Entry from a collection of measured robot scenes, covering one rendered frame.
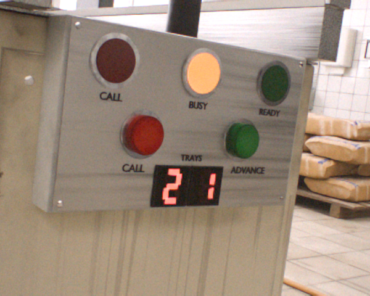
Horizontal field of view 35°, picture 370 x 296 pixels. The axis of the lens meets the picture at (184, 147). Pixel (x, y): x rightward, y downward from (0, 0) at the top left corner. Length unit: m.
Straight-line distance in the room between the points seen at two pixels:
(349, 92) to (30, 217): 5.11
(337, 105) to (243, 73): 5.06
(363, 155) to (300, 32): 3.80
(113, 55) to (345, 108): 5.11
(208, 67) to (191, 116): 0.04
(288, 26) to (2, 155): 0.31
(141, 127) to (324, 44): 0.22
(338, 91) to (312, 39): 4.99
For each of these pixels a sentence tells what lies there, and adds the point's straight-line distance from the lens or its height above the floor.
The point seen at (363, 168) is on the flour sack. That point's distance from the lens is 4.71.
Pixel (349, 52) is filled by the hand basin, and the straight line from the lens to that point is 5.47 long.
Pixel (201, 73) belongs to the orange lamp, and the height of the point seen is 0.81.
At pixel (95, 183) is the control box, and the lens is 0.43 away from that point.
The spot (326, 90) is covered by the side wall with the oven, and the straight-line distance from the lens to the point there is 5.65.
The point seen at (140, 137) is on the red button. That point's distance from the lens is 0.43.
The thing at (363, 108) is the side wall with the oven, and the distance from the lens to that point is 5.39.
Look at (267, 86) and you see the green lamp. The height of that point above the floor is 0.81.
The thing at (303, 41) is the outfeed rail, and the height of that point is 0.86.
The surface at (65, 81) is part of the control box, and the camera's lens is 0.41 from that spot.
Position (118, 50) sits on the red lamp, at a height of 0.82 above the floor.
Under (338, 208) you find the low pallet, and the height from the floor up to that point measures 0.07.
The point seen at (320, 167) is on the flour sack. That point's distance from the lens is 4.35.
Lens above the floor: 0.80
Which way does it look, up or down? 6 degrees down
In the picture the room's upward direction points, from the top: 7 degrees clockwise
